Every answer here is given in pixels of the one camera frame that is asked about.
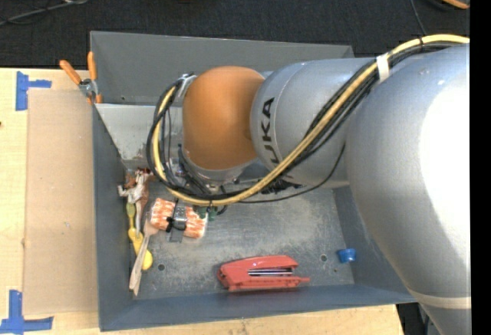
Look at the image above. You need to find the yellow plastic spoon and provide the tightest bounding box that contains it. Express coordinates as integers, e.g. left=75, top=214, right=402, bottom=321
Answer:
left=125, top=202, right=153, bottom=271

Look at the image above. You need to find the pale wooden spoon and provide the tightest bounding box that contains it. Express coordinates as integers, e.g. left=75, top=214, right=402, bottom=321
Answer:
left=128, top=217, right=159, bottom=297

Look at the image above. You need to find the orange and white packet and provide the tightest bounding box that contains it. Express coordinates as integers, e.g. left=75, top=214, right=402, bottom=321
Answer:
left=148, top=197, right=209, bottom=241

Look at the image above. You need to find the brown and white toy animal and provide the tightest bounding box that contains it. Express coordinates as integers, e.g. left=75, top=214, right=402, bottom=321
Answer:
left=117, top=167, right=154, bottom=212

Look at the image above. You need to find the brown cardboard board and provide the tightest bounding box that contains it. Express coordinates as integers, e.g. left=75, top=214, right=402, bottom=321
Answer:
left=21, top=89, right=100, bottom=317

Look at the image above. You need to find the grey metal bin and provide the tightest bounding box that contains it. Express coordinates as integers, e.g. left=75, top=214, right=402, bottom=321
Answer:
left=88, top=30, right=418, bottom=333

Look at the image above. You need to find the red stapler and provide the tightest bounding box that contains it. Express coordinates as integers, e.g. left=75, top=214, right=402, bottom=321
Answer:
left=216, top=255, right=311, bottom=293

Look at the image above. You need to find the small blue cap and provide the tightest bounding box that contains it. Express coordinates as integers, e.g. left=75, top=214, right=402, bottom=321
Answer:
left=336, top=248, right=357, bottom=264

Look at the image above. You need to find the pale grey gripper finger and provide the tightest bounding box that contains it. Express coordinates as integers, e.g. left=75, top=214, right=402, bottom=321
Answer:
left=170, top=199, right=189, bottom=244

